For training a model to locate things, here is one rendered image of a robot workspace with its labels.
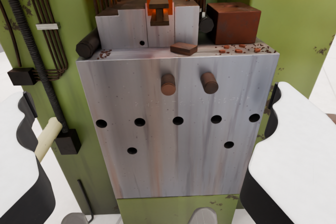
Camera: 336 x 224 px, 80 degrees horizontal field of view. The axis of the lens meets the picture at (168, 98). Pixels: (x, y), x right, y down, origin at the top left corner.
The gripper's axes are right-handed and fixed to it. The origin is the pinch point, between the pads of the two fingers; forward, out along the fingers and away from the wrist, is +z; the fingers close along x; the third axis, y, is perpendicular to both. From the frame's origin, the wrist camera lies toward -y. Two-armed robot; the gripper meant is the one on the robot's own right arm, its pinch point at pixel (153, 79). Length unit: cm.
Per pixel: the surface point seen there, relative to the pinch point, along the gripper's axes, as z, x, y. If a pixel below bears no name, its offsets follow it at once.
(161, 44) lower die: 30.6, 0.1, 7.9
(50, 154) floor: 87, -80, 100
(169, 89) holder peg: 20.6, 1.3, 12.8
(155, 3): 20.9, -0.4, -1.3
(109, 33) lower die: 30.6, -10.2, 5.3
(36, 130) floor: 113, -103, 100
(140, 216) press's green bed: 25, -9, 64
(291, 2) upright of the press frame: 45, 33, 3
